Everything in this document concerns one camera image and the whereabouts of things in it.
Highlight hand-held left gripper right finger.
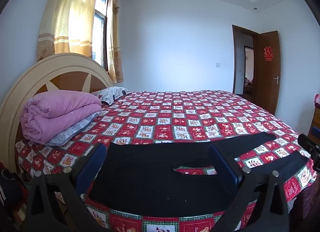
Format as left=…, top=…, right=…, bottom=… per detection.
left=209, top=143, right=290, bottom=232

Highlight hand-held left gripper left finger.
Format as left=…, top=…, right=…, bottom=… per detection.
left=25, top=143, right=108, bottom=232

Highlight black pants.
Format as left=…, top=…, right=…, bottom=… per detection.
left=89, top=132, right=310, bottom=216

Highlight wooden dresser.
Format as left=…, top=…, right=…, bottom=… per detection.
left=307, top=94, right=320, bottom=145

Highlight grey patterned pillow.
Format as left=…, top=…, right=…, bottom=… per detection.
left=45, top=111, right=100, bottom=147

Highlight dark cloth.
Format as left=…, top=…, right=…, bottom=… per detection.
left=289, top=179, right=320, bottom=232

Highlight red checked bedspread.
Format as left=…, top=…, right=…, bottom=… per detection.
left=15, top=89, right=315, bottom=232

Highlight folded pink quilt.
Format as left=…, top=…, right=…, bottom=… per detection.
left=20, top=90, right=102, bottom=144

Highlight white swirl patterned pillow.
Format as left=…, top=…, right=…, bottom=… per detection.
left=90, top=86, right=133, bottom=104

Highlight brown wooden door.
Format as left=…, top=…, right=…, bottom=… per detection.
left=252, top=31, right=281, bottom=116

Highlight dark clothing pile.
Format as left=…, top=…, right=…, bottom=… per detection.
left=0, top=162, right=28, bottom=222

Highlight cream wooden bed headboard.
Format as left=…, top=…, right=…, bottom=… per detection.
left=0, top=52, right=114, bottom=172

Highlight red paper door decoration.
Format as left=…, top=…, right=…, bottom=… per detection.
left=263, top=46, right=273, bottom=61

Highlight narrow yellow curtain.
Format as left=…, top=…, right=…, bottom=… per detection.
left=106, top=0, right=124, bottom=84

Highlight window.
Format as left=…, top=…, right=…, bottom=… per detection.
left=92, top=0, right=110, bottom=71

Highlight wide yellow curtain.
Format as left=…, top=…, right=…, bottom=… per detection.
left=37, top=0, right=103, bottom=66

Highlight brown door frame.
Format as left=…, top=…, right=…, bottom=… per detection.
left=232, top=24, right=258, bottom=95

